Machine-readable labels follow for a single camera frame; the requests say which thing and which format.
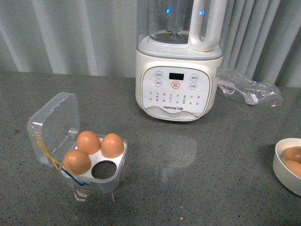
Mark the brown egg back right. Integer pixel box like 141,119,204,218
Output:
101,133,124,158

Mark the brown egg back left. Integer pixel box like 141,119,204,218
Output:
77,130,101,155

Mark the brown egg front left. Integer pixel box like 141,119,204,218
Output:
63,149,92,175

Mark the clear plastic egg box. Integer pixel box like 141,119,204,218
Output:
27,92,127,193

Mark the brown egg in bowl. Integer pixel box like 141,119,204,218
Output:
283,160,301,178
284,146,301,163

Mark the white Joyoung blender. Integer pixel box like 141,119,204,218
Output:
135,0,227,121

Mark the clear plastic bag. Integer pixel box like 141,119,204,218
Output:
218,68,283,107

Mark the white bowl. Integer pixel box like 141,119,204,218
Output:
273,138,301,196

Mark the white power cable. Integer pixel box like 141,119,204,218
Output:
216,83,259,106

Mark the yellow blue string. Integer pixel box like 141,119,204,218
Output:
34,133,90,187

